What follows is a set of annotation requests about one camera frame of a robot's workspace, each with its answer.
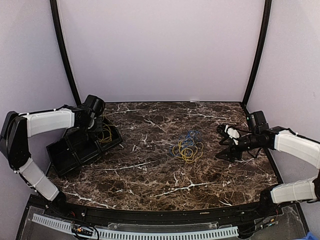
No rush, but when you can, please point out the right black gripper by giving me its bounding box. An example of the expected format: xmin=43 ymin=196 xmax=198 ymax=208
xmin=216 ymin=132 xmax=260 ymax=163

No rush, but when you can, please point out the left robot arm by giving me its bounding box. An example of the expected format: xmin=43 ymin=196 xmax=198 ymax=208
xmin=0 ymin=95 xmax=105 ymax=218

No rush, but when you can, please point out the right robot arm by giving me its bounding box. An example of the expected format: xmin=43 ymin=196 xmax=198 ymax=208
xmin=215 ymin=110 xmax=320 ymax=217

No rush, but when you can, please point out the black compartment tray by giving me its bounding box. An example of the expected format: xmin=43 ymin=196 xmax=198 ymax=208
xmin=46 ymin=120 xmax=123 ymax=178

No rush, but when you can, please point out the blue object at corner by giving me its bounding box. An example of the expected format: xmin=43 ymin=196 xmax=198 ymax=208
xmin=302 ymin=232 xmax=319 ymax=240

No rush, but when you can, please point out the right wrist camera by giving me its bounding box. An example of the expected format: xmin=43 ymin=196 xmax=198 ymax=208
xmin=216 ymin=124 xmax=241 ymax=146

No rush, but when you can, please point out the blue cable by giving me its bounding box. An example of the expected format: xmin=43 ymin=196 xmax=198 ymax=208
xmin=167 ymin=129 xmax=205 ymax=161

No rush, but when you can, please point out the black front rail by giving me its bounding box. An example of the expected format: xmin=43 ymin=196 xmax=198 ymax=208
xmin=27 ymin=194 xmax=301 ymax=230

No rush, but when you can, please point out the white slotted cable duct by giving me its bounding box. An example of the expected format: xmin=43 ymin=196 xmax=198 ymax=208
xmin=32 ymin=213 xmax=239 ymax=240

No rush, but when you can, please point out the left black frame post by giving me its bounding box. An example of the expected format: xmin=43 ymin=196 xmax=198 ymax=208
xmin=49 ymin=0 xmax=81 ymax=105

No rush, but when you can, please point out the black frame post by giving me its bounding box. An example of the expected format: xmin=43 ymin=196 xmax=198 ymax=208
xmin=49 ymin=0 xmax=81 ymax=105
xmin=241 ymin=0 xmax=272 ymax=108

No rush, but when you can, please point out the right black frame post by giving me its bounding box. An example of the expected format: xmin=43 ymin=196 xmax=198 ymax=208
xmin=241 ymin=0 xmax=272 ymax=108

